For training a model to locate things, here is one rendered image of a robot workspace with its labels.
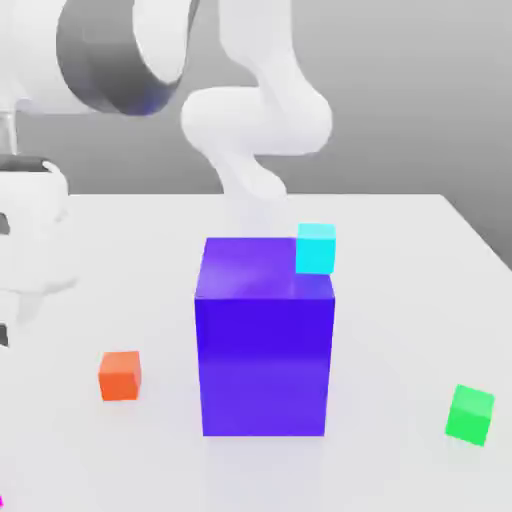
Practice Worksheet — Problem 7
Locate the large purple box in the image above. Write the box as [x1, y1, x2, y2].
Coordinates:
[193, 236, 336, 438]

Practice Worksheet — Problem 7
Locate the small green cube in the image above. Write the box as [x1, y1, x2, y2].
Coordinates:
[444, 383, 496, 448]

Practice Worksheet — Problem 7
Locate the small orange cube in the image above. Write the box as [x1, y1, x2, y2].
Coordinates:
[97, 350, 142, 402]

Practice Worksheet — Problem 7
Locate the small cyan cube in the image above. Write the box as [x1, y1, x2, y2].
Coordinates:
[294, 222, 337, 276]

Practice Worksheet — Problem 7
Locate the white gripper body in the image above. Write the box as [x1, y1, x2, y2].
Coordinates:
[0, 238, 80, 350]

